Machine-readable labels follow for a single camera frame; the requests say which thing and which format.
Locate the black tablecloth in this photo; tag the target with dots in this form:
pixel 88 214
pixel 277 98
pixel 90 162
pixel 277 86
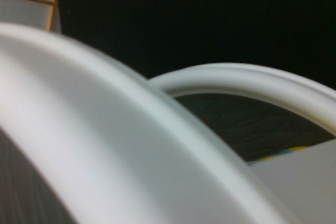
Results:
pixel 159 35

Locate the white two-tier lazy Susan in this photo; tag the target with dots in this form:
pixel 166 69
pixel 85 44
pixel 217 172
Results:
pixel 129 158

